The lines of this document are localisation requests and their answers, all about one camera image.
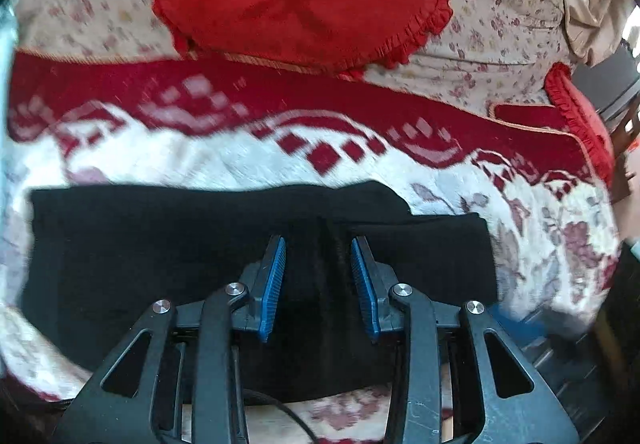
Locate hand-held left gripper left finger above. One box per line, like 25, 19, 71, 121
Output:
52, 234, 288, 444

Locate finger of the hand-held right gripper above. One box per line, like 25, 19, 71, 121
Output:
492, 301, 551, 350

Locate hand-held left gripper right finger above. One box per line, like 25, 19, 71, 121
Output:
349, 236, 583, 444

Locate black pants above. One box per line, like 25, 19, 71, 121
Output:
22, 180, 498, 402

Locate red and white plush blanket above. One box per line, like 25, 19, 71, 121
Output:
0, 49, 621, 444

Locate small red frilled pillow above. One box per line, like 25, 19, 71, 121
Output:
544, 63, 616, 185

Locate beige cloth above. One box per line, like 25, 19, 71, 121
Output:
555, 0, 636, 65

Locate white towel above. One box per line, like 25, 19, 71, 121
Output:
0, 0, 21, 195

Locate black cable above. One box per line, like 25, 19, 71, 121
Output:
242, 389, 321, 444

